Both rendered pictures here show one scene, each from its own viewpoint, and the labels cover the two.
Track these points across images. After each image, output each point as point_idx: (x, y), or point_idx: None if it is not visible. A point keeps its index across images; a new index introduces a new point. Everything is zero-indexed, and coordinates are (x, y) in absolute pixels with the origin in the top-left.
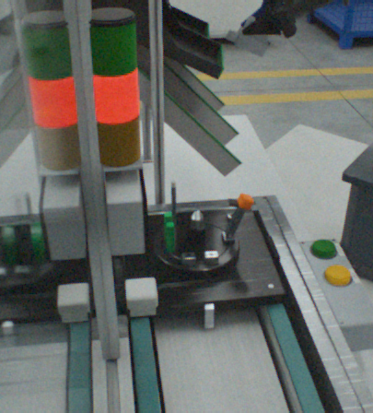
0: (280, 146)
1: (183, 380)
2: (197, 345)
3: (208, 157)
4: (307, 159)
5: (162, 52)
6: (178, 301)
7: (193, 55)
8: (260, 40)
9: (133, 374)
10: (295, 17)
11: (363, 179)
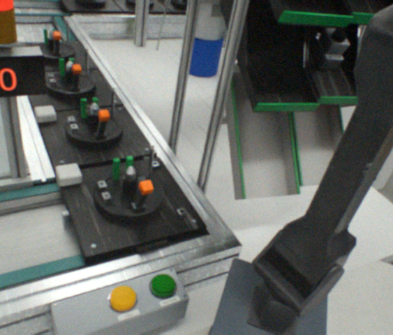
0: None
1: (12, 224)
2: (49, 227)
3: (233, 174)
4: None
5: (227, 60)
6: (66, 195)
7: (249, 79)
8: None
9: None
10: None
11: (229, 276)
